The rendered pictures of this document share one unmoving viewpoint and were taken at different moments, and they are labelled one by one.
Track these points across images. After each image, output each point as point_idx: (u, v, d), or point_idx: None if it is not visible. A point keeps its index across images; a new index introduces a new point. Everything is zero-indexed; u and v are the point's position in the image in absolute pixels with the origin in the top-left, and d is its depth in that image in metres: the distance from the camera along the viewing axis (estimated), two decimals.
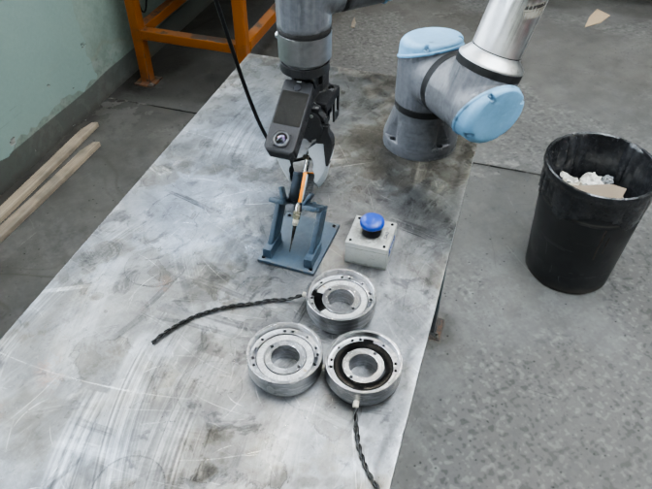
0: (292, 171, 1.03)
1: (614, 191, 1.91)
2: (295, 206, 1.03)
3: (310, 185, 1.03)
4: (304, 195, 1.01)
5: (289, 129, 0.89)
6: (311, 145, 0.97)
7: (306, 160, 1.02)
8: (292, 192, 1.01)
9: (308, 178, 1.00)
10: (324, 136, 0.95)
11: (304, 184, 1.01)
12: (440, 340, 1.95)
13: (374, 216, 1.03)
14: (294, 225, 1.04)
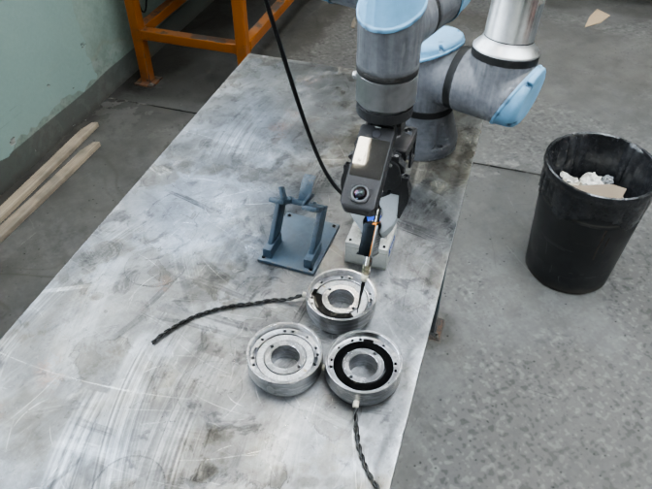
0: (366, 222, 0.92)
1: (614, 191, 1.91)
2: (365, 260, 0.92)
3: (378, 236, 0.92)
4: (373, 248, 0.90)
5: (369, 182, 0.78)
6: (384, 194, 0.87)
7: (377, 210, 0.91)
8: (363, 245, 0.90)
9: (376, 229, 0.90)
10: (402, 187, 0.84)
11: (373, 237, 0.90)
12: (440, 340, 1.95)
13: (374, 216, 1.03)
14: (363, 281, 0.93)
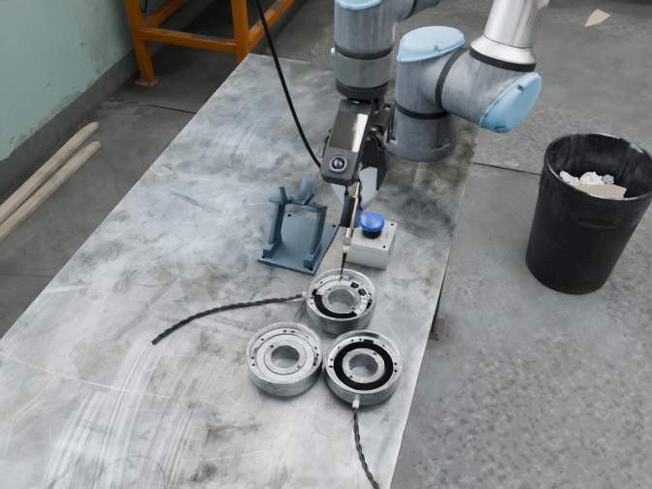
0: None
1: (614, 191, 1.91)
2: (346, 232, 0.97)
3: (360, 209, 0.96)
4: (353, 220, 0.95)
5: (346, 153, 0.83)
6: (363, 167, 0.91)
7: (358, 183, 0.95)
8: (344, 217, 0.95)
9: (357, 202, 0.94)
10: (379, 160, 0.89)
11: (353, 209, 0.94)
12: (440, 340, 1.95)
13: (374, 216, 1.03)
14: (344, 252, 0.97)
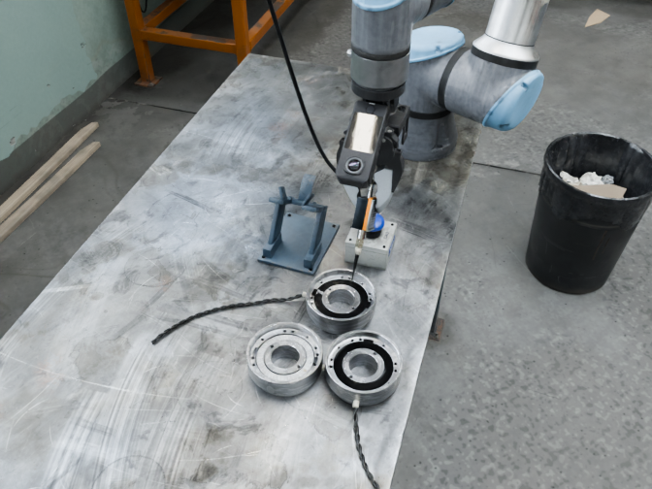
0: (360, 197, 0.96)
1: (614, 191, 1.91)
2: (358, 233, 0.96)
3: (374, 211, 0.96)
4: (369, 222, 0.94)
5: (363, 155, 0.82)
6: (378, 169, 0.91)
7: (371, 185, 0.95)
8: (356, 219, 0.94)
9: (373, 204, 0.94)
10: (395, 162, 0.88)
11: (369, 211, 0.94)
12: (440, 340, 1.95)
13: (374, 216, 1.03)
14: (356, 254, 0.97)
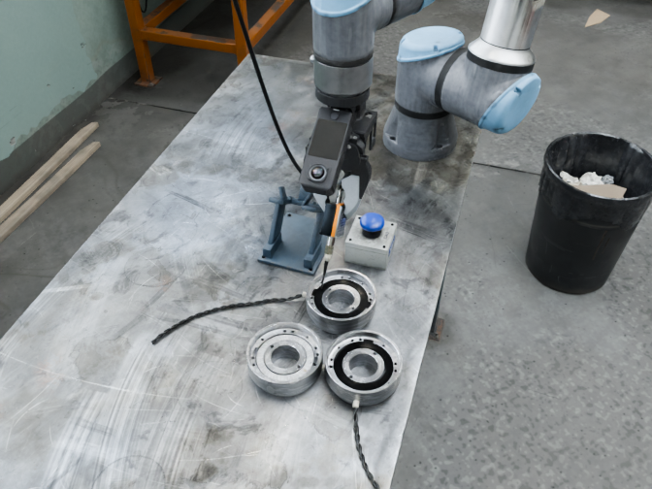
0: None
1: (614, 191, 1.91)
2: (327, 240, 0.95)
3: (343, 217, 0.95)
4: (337, 229, 0.93)
5: (326, 162, 0.81)
6: (345, 176, 0.90)
7: (339, 191, 0.94)
8: (325, 226, 0.94)
9: (341, 211, 0.93)
10: (361, 168, 0.87)
11: (337, 217, 0.93)
12: (440, 340, 1.95)
13: (374, 216, 1.03)
14: (326, 261, 0.96)
